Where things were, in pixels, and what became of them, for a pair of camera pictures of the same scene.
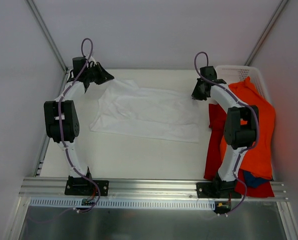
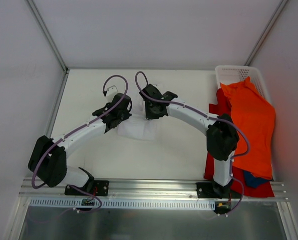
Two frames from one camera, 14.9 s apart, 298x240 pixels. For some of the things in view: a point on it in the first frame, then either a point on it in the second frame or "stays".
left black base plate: [83, 186] stays
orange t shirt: [258, 162] stays
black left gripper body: [98, 75] -> [119, 119]
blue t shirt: [253, 181] stays
